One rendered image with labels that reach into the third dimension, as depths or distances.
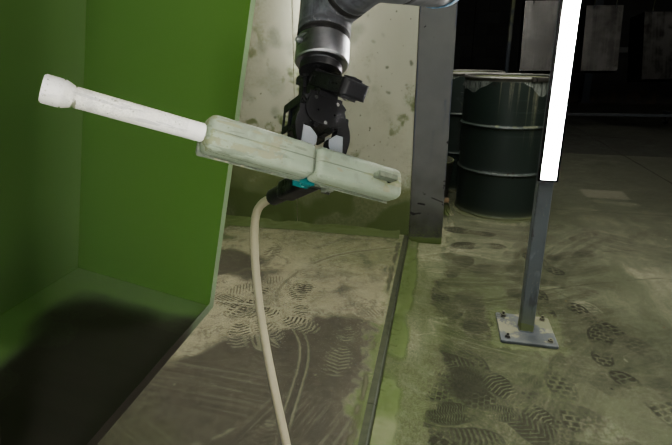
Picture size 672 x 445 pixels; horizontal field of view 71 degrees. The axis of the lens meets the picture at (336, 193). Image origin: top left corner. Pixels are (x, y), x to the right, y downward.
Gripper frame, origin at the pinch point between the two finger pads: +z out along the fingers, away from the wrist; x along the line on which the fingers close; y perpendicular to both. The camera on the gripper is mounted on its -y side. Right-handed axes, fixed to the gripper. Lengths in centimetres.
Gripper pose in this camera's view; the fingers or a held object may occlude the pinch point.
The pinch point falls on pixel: (318, 179)
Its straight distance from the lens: 70.6
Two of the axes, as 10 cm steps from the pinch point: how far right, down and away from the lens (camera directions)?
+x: -8.3, -2.1, -5.1
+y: -5.5, 2.0, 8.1
